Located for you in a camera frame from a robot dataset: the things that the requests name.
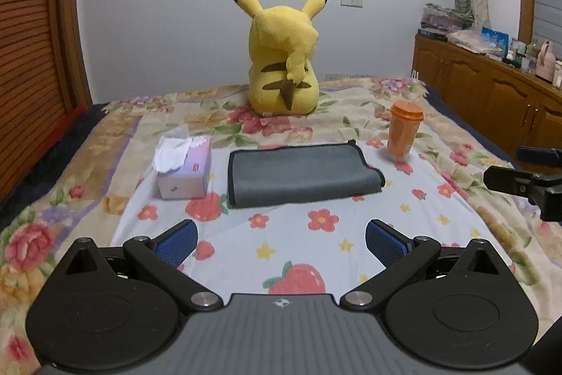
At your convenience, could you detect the purple and grey towel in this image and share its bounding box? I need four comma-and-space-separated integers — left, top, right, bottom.
228, 141, 386, 208

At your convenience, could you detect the brown wooden cabinet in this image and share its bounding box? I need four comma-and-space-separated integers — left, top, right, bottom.
412, 34, 561, 158

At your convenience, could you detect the pink bottle on cabinet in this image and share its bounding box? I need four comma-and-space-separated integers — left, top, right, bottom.
535, 40, 556, 83

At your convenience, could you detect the pink tissue box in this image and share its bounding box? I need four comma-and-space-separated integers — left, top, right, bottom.
151, 125, 211, 200

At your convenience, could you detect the floral bed sheet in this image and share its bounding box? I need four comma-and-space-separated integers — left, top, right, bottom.
1, 78, 561, 374

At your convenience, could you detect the blue picture card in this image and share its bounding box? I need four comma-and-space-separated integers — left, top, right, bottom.
480, 27, 510, 53

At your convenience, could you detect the orange plastic cup with lid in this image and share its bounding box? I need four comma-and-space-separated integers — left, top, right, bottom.
387, 100, 424, 163

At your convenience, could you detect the stack of folded cloths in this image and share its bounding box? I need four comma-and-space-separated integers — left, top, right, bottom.
418, 3, 475, 42

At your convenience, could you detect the yellow Pikachu plush toy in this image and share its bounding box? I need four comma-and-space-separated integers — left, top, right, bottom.
233, 0, 329, 116

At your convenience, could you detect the brown wooden slatted door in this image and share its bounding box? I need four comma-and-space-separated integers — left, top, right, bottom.
1, 0, 92, 198

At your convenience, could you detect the white wall switch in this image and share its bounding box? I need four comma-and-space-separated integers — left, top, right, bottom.
340, 0, 363, 8

